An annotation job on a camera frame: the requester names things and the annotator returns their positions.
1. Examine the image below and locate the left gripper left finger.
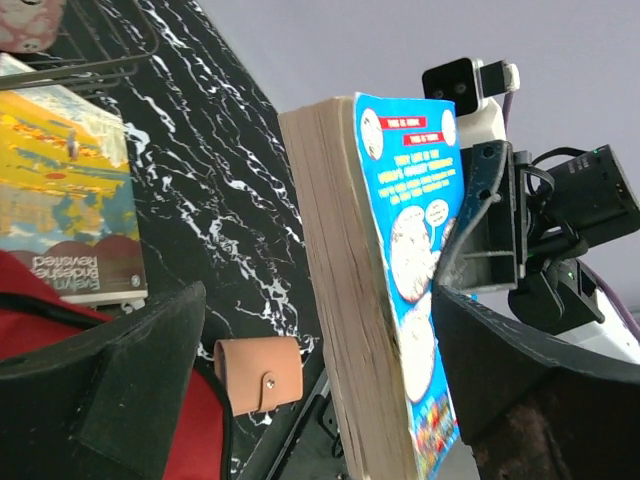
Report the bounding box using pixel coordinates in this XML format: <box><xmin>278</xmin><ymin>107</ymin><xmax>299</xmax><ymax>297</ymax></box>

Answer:
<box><xmin>1</xmin><ymin>283</ymin><xmax>205</xmax><ymax>479</ymax></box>

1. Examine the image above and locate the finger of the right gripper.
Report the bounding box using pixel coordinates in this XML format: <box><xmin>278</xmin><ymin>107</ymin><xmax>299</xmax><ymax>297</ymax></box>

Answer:
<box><xmin>435</xmin><ymin>140</ymin><xmax>518</xmax><ymax>293</ymax></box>

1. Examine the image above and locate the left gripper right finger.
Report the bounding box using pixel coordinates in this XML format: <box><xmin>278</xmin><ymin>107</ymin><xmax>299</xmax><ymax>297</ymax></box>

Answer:
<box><xmin>432</xmin><ymin>287</ymin><xmax>639</xmax><ymax>479</ymax></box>

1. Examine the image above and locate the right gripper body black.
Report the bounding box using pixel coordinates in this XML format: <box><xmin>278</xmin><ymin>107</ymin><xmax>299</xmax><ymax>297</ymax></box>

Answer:
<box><xmin>508</xmin><ymin>145</ymin><xmax>639</xmax><ymax>335</ymax></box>

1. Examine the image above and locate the red backpack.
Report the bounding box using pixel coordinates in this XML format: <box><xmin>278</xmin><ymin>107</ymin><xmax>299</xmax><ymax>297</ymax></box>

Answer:
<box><xmin>1</xmin><ymin>254</ymin><xmax>232</xmax><ymax>479</ymax></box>

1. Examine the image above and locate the blue paperback book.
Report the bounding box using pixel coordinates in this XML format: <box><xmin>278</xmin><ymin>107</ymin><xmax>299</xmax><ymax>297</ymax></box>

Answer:
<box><xmin>278</xmin><ymin>93</ymin><xmax>464</xmax><ymax>479</ymax></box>

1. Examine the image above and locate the yellow paperback book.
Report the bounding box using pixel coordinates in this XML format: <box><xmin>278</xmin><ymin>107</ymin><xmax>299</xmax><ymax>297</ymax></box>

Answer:
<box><xmin>1</xmin><ymin>85</ymin><xmax>148</xmax><ymax>306</ymax></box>

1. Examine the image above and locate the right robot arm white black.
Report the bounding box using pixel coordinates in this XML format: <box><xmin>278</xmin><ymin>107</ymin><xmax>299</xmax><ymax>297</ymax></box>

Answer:
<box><xmin>435</xmin><ymin>140</ymin><xmax>639</xmax><ymax>363</ymax></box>

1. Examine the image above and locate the pink patterned mug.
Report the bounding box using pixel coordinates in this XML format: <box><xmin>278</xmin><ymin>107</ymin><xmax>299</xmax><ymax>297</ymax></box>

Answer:
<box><xmin>1</xmin><ymin>0</ymin><xmax>66</xmax><ymax>53</ymax></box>

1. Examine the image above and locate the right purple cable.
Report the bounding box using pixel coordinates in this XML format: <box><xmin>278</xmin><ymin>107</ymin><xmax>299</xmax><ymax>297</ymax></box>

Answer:
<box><xmin>502</xmin><ymin>92</ymin><xmax>640</xmax><ymax>346</ymax></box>

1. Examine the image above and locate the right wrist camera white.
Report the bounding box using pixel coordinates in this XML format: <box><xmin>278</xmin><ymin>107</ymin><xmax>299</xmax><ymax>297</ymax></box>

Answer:
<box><xmin>421</xmin><ymin>58</ymin><xmax>521</xmax><ymax>149</ymax></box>

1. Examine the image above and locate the black wire dish rack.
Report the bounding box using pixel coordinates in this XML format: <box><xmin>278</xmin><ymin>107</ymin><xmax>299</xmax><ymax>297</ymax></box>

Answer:
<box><xmin>1</xmin><ymin>1</ymin><xmax>159</xmax><ymax>99</ymax></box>

